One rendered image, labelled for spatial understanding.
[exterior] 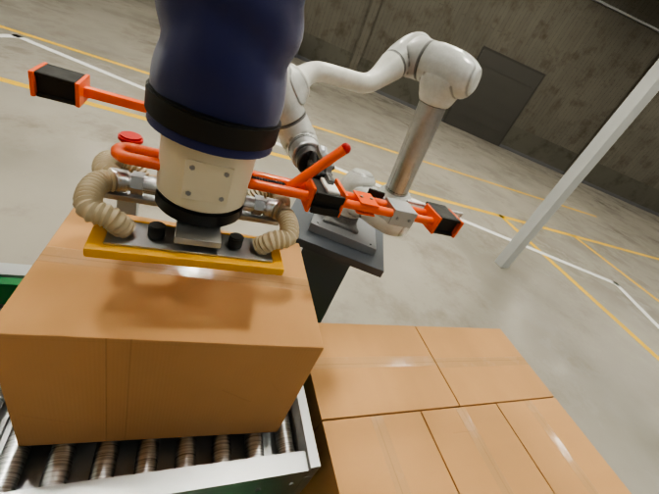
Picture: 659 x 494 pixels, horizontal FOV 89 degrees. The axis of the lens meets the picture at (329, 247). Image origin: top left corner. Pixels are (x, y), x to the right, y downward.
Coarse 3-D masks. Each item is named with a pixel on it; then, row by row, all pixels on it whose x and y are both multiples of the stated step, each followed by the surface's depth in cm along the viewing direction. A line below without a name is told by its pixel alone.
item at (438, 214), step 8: (424, 208) 91; (432, 208) 89; (440, 208) 91; (432, 216) 87; (440, 216) 86; (448, 216) 88; (456, 216) 90; (424, 224) 90; (432, 224) 87; (440, 224) 88; (448, 224) 88; (456, 224) 89; (432, 232) 87; (440, 232) 89; (448, 232) 90; (456, 232) 89
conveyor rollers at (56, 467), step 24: (0, 408) 81; (288, 432) 99; (0, 456) 73; (24, 456) 75; (72, 456) 78; (96, 456) 79; (144, 456) 82; (192, 456) 86; (216, 456) 88; (0, 480) 70; (48, 480) 72
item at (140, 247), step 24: (96, 240) 56; (120, 240) 57; (144, 240) 59; (168, 240) 61; (240, 240) 65; (168, 264) 59; (192, 264) 61; (216, 264) 62; (240, 264) 64; (264, 264) 66
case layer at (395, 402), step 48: (336, 336) 137; (384, 336) 147; (432, 336) 159; (480, 336) 172; (336, 384) 118; (384, 384) 126; (432, 384) 135; (480, 384) 144; (528, 384) 156; (336, 432) 105; (384, 432) 110; (432, 432) 117; (480, 432) 124; (528, 432) 133; (576, 432) 142; (336, 480) 94; (384, 480) 98; (432, 480) 103; (480, 480) 109; (528, 480) 115; (576, 480) 123
